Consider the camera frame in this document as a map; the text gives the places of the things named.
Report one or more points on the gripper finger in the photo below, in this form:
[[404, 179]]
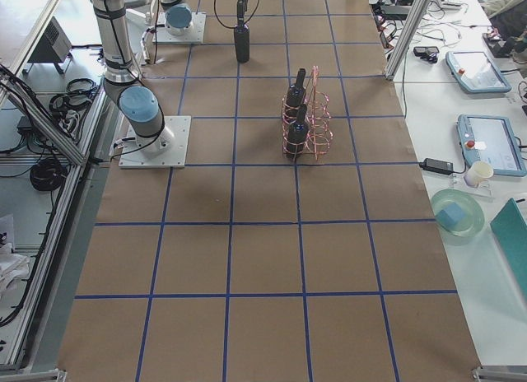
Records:
[[241, 7]]

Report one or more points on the dark carried wine bottle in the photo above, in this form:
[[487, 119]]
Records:
[[242, 43]]

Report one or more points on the dark wine bottle rear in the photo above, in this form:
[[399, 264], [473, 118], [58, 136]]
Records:
[[296, 92]]

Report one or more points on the dark wine bottle front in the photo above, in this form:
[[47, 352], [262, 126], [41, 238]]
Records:
[[297, 133]]

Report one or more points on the grey control box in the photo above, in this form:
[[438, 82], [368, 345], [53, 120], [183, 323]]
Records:
[[53, 47]]

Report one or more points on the far blue teach pendant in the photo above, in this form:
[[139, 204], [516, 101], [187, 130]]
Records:
[[476, 72]]

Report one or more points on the blue teach pendant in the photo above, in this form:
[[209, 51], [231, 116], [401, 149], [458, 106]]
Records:
[[476, 72], [490, 139]]

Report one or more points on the black power adapter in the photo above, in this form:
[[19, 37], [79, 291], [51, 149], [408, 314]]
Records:
[[437, 166]]

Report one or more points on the brown paper table mat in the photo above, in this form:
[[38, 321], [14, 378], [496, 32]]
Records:
[[246, 265]]

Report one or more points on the near blue teach pendant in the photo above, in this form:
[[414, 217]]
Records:
[[490, 139]]

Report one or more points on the white paper cup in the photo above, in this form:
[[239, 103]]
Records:
[[478, 172]]

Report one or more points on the blue foam cube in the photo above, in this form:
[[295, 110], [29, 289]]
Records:
[[453, 217]]

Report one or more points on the green glass plate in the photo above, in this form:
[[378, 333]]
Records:
[[467, 202]]

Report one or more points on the teal notebook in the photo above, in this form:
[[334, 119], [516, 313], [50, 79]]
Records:
[[509, 229]]

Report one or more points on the copper wire wine basket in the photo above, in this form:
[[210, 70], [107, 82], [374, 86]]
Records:
[[320, 136]]

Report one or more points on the aluminium frame post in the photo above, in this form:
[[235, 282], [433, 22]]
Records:
[[416, 13]]

